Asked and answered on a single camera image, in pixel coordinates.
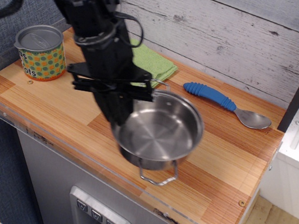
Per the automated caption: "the blue handled metal spoon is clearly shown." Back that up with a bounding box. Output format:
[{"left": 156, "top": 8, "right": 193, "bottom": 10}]
[{"left": 183, "top": 82, "right": 272, "bottom": 129}]

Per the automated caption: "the toy fridge dispenser panel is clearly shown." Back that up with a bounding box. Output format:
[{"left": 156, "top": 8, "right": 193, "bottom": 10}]
[{"left": 69, "top": 186, "right": 131, "bottom": 224}]

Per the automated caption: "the patterned tin can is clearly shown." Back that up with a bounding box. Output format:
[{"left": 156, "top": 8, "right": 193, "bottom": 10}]
[{"left": 14, "top": 25, "right": 66, "bottom": 81}]

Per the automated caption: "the stainless steel pot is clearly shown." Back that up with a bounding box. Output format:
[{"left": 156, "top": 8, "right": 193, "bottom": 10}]
[{"left": 111, "top": 84, "right": 205, "bottom": 186}]

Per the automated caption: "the green folded towel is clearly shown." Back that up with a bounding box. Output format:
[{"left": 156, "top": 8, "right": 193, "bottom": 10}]
[{"left": 132, "top": 44, "right": 178, "bottom": 81}]

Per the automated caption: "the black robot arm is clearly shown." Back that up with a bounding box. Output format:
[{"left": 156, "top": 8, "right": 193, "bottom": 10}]
[{"left": 0, "top": 0, "right": 153, "bottom": 126}]

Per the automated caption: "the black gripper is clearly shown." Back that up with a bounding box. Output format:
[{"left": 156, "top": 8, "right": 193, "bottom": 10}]
[{"left": 67, "top": 34, "right": 153, "bottom": 126}]

